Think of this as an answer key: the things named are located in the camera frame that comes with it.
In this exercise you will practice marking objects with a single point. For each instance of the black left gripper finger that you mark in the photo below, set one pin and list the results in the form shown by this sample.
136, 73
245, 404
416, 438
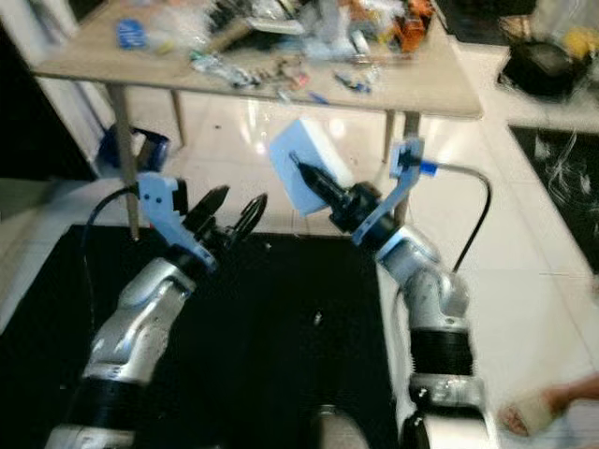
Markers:
249, 219
208, 208

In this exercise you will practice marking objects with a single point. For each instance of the yellow object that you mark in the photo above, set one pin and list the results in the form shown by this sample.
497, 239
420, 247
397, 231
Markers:
582, 42

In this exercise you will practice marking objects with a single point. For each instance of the pale blue right wrist camera mount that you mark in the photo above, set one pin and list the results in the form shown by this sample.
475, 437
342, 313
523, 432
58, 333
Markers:
393, 192

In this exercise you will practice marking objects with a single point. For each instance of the blue container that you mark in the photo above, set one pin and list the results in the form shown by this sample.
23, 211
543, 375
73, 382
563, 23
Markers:
150, 150

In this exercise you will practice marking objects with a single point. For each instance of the orange tool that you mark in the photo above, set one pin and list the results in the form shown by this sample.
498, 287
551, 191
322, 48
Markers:
415, 30

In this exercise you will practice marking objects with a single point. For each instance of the pale blue left wrist camera mount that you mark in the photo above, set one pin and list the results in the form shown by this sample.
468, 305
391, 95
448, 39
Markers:
167, 208

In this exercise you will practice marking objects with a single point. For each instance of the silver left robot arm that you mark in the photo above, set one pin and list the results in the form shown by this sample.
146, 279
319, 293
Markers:
145, 323

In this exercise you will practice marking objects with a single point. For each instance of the black bag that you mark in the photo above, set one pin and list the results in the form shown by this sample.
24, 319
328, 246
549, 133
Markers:
538, 70

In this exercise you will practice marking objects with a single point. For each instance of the black patterned rug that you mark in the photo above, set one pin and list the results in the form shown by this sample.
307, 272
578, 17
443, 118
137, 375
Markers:
562, 178

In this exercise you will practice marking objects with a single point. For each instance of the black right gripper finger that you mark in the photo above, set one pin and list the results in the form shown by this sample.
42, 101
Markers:
320, 180

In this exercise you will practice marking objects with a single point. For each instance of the light wooden table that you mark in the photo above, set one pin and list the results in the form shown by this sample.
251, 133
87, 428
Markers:
421, 86

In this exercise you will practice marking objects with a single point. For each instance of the person's hand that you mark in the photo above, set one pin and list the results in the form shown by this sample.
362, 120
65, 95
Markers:
576, 395

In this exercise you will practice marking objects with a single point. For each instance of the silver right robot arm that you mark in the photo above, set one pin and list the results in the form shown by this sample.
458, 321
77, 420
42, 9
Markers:
435, 295

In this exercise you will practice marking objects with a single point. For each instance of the grey robot leg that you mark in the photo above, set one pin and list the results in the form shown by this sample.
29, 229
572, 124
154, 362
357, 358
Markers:
337, 428

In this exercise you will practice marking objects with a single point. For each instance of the clear plastic wrap heap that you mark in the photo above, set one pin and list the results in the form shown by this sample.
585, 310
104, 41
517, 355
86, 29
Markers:
346, 37

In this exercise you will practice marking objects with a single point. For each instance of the pale blue wrist camera mount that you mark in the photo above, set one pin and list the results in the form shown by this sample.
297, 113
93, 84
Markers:
393, 192
167, 208

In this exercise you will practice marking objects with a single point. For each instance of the large black floor mat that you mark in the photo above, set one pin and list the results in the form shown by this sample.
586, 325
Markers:
290, 355

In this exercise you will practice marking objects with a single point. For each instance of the blue packet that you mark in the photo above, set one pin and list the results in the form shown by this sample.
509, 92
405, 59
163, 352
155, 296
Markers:
132, 34

